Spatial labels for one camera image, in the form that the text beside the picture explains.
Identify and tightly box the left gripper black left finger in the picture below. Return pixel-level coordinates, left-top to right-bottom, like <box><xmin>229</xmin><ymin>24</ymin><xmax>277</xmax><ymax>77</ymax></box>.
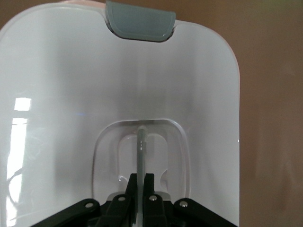
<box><xmin>98</xmin><ymin>174</ymin><xmax>140</xmax><ymax>227</ymax></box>

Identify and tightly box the white box lid with handle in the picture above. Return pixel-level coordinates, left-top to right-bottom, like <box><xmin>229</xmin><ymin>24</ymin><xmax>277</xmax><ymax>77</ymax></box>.
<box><xmin>0</xmin><ymin>0</ymin><xmax>241</xmax><ymax>227</ymax></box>

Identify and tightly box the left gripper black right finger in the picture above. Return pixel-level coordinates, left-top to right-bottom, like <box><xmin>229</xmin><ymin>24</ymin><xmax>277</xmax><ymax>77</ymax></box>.
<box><xmin>142</xmin><ymin>174</ymin><xmax>169</xmax><ymax>227</ymax></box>

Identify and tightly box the grey lid latch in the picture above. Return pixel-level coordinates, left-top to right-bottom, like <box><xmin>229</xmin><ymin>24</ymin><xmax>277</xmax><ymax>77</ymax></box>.
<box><xmin>105</xmin><ymin>0</ymin><xmax>177</xmax><ymax>43</ymax></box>

